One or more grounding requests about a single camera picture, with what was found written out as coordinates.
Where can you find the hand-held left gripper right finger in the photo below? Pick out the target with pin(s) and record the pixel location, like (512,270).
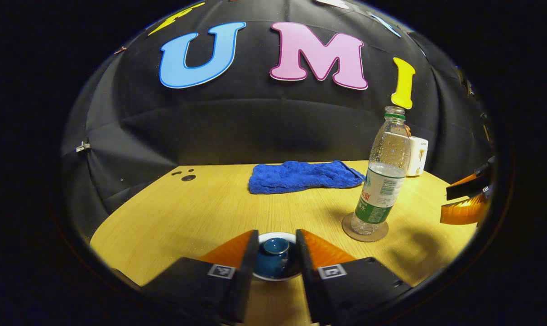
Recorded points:
(307,271)

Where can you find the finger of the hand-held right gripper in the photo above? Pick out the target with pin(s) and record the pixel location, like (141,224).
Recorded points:
(463,212)
(475,183)

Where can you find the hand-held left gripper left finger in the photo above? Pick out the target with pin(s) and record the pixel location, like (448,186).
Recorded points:
(244,280)

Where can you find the teal teacup lid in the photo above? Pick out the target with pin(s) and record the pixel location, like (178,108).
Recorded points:
(273,260)

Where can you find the round brown coaster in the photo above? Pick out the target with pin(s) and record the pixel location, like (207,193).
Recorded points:
(348,230)

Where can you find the clear plastic water bottle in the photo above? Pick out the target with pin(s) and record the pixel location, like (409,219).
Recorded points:
(382,190)

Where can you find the white toaster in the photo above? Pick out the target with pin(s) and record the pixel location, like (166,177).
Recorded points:
(419,156)

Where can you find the blue towel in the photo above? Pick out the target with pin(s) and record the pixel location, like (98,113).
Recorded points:
(300,177)

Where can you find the black backdrop cloth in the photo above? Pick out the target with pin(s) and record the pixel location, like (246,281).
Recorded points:
(255,127)

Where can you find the silver metal clip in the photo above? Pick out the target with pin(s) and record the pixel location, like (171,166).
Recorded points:
(82,146)

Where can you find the copper metal clip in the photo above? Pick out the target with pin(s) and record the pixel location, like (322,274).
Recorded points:
(119,50)

